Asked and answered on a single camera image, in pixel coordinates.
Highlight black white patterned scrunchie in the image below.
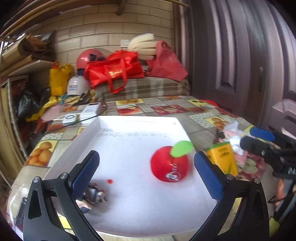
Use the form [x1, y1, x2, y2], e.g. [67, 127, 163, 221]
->
[76, 183, 107, 214]

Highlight yellow bamboo tissue pack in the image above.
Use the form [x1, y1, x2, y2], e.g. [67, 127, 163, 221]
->
[206, 142, 238, 176]

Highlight red plush apple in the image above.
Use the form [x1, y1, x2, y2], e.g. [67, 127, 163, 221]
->
[150, 141, 194, 182]

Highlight white face masks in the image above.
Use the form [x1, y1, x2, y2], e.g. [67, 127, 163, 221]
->
[223, 120, 244, 156]

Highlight pink fluffy plush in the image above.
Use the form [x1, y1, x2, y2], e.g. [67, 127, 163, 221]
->
[222, 130, 247, 171]

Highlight brown beige braided scrunchie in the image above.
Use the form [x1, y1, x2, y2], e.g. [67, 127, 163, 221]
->
[215, 129, 230, 143]

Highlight fruit pattern tablecloth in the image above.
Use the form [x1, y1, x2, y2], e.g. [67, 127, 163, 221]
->
[6, 95, 278, 241]

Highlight white cardboard tray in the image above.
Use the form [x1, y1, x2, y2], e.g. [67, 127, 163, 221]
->
[46, 116, 216, 237]

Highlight white round device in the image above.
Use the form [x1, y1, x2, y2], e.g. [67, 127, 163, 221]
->
[62, 113, 79, 126]

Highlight white power bank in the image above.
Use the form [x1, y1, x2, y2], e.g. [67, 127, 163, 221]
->
[79, 102, 102, 120]

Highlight plaid covered sofa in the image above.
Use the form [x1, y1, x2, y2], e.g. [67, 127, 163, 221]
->
[95, 77, 191, 102]

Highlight red fabric bag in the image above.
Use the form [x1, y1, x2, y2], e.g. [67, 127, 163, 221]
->
[147, 41, 188, 82]

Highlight white helmet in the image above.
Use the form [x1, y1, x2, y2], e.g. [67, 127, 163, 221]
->
[66, 75, 91, 95]

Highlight yellow bag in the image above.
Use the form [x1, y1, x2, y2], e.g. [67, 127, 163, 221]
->
[49, 61, 74, 96]

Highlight cream foam roll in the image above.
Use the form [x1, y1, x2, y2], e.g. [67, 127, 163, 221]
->
[127, 33, 157, 60]

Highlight red helmet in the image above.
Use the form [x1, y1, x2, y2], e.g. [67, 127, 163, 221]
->
[76, 48, 111, 69]

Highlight shiny red tote bag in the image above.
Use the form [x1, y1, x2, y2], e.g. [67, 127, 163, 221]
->
[84, 50, 144, 94]

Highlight wooden shelf unit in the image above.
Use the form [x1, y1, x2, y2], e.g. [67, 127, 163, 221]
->
[0, 29, 57, 167]

